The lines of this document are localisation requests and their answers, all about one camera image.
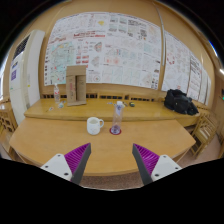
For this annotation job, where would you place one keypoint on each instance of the large poster wall display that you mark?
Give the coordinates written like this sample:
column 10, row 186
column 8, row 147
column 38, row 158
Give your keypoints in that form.
column 114, row 48

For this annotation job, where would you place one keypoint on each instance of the small items on far table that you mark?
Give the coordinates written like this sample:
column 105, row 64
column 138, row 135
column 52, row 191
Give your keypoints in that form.
column 131, row 104

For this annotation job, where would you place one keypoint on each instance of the small bottle cap item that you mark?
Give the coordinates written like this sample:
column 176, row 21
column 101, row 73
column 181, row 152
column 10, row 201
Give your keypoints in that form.
column 61, row 104

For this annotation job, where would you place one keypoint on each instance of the right poster wall display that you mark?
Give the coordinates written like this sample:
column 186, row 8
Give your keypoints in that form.
column 184, row 71

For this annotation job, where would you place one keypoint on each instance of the wooden chair right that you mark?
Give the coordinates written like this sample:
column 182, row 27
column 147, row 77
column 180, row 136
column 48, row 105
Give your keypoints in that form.
column 203, row 133

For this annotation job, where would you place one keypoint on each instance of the white standing air conditioner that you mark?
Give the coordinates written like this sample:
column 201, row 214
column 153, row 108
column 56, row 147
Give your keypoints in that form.
column 23, row 79

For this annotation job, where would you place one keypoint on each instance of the far clear plastic bottle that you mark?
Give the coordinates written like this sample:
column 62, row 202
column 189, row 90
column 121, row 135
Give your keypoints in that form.
column 56, row 93

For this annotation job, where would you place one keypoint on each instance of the clear plastic water bottle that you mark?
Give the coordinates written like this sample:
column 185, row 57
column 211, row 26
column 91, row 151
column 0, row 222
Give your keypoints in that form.
column 118, row 115

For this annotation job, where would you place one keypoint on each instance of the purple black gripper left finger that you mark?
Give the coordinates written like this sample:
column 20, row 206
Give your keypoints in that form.
column 70, row 166

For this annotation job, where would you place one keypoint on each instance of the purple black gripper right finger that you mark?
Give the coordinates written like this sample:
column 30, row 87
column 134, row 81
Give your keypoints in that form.
column 151, row 166

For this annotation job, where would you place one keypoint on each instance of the brown cardboard box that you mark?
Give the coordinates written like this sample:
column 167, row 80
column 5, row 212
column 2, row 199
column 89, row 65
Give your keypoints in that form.
column 76, row 85

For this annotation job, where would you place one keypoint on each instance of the white ceramic mug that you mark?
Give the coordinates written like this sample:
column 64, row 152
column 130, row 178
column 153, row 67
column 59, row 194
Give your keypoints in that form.
column 94, row 125

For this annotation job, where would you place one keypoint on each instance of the wooden chair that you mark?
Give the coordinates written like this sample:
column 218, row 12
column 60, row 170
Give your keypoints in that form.
column 203, row 133
column 8, row 125

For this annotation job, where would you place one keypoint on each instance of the black backpack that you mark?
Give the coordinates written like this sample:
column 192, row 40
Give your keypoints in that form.
column 179, row 102

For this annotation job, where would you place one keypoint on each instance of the wooden chair left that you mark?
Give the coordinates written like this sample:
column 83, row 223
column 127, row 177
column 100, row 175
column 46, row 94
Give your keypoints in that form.
column 8, row 125

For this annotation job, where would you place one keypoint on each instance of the dark red round coaster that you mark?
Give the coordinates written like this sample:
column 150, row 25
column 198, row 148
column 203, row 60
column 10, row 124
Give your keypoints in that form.
column 115, row 131

